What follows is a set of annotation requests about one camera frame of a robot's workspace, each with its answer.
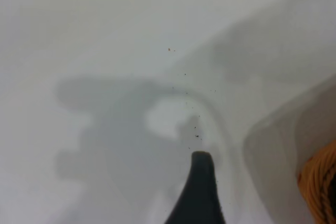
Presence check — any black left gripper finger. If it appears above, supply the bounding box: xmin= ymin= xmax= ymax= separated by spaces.
xmin=164 ymin=151 xmax=227 ymax=224

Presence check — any light brown wicker basket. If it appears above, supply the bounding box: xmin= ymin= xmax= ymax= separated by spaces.
xmin=298 ymin=139 xmax=336 ymax=224

